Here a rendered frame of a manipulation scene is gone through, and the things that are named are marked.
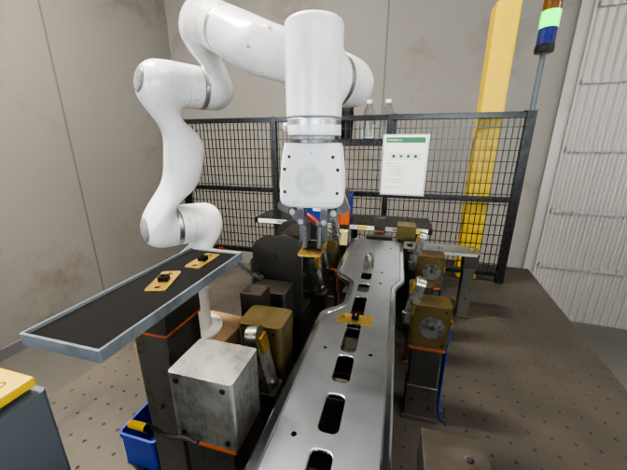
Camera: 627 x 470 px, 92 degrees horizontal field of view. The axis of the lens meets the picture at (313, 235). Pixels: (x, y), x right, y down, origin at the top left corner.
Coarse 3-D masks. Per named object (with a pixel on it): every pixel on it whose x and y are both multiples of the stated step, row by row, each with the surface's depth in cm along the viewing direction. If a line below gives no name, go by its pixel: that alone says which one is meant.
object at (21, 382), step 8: (0, 368) 35; (0, 376) 34; (8, 376) 34; (16, 376) 34; (24, 376) 34; (0, 384) 33; (8, 384) 33; (16, 384) 33; (24, 384) 33; (32, 384) 34; (0, 392) 32; (8, 392) 32; (16, 392) 32; (24, 392) 33; (0, 400) 31; (8, 400) 32
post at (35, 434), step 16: (16, 400) 33; (32, 400) 33; (48, 400) 35; (0, 416) 31; (16, 416) 32; (32, 416) 33; (48, 416) 35; (0, 432) 31; (16, 432) 32; (32, 432) 34; (48, 432) 35; (0, 448) 31; (16, 448) 32; (32, 448) 34; (48, 448) 35; (0, 464) 31; (16, 464) 32; (32, 464) 34; (48, 464) 35; (64, 464) 37
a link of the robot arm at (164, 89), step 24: (144, 72) 65; (168, 72) 66; (192, 72) 70; (144, 96) 67; (168, 96) 68; (192, 96) 72; (168, 120) 71; (168, 144) 76; (192, 144) 77; (168, 168) 79; (192, 168) 80; (168, 192) 81; (144, 216) 84; (168, 216) 82; (144, 240) 85; (168, 240) 85
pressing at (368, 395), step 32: (352, 256) 114; (384, 256) 114; (352, 288) 88; (384, 288) 89; (320, 320) 72; (384, 320) 73; (320, 352) 62; (352, 352) 62; (384, 352) 62; (288, 384) 53; (320, 384) 53; (352, 384) 53; (384, 384) 54; (288, 416) 47; (320, 416) 47; (352, 416) 47; (384, 416) 48; (256, 448) 42; (288, 448) 42; (320, 448) 42; (352, 448) 42; (384, 448) 43
